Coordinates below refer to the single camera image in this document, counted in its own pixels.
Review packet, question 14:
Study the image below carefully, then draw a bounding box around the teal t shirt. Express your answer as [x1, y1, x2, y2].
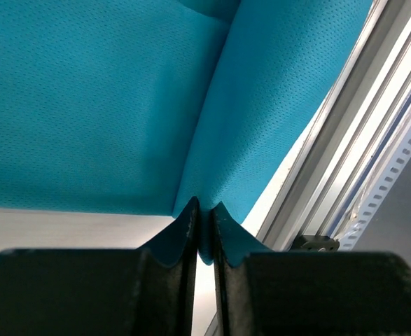
[0, 0, 374, 266]

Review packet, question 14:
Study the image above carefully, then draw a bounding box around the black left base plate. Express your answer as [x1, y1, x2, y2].
[290, 235, 340, 252]

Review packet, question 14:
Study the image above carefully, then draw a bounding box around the aluminium rail beam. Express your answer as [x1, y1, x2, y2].
[204, 0, 411, 336]

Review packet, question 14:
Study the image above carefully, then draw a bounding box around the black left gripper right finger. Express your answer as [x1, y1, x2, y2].
[211, 204, 411, 335]

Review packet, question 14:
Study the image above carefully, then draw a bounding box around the white slotted cable duct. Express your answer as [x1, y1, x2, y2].
[339, 122, 411, 251]

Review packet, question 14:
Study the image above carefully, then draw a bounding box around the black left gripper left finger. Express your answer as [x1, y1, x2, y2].
[0, 197, 200, 335]

